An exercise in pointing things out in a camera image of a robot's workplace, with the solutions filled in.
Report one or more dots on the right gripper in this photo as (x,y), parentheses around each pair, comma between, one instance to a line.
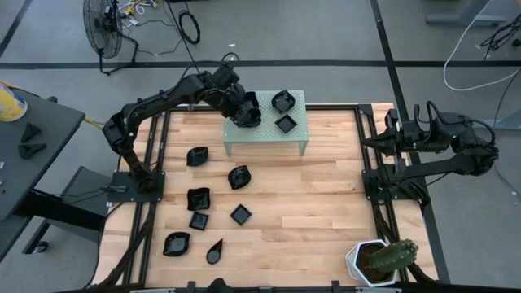
(413,136)

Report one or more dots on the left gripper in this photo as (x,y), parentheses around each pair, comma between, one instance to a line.
(236,97)

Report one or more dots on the black wavy round bowl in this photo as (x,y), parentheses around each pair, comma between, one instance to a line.
(239,177)
(283,101)
(197,156)
(176,244)

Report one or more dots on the black square plate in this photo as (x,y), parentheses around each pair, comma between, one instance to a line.
(198,221)
(240,214)
(285,123)

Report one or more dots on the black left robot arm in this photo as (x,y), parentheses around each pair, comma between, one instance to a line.
(163,95)

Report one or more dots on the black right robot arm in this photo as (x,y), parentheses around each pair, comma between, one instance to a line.
(447,164)

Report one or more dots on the green perforated metal shelf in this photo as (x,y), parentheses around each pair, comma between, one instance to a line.
(264,136)

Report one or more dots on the green cactus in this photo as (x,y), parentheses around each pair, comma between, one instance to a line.
(390,256)

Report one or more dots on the white plant pot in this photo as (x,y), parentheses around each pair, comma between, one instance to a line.
(350,262)

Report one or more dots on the grey desk foot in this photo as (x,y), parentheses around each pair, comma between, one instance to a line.
(464,19)
(504,122)

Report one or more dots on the silver aluminium bar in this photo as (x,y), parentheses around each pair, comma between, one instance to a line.
(152,290)
(378,290)

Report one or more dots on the black floor fan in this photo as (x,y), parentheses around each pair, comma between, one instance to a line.
(102,32)

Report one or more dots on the black side table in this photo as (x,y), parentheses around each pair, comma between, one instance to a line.
(40,163)

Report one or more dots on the white and yellow tub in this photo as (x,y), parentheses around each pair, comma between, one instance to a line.
(10,106)

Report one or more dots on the black aluminium frame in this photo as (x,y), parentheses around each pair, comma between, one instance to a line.
(334,107)

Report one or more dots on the black triangular bracket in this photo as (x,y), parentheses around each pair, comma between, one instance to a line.
(30,132)
(30,149)

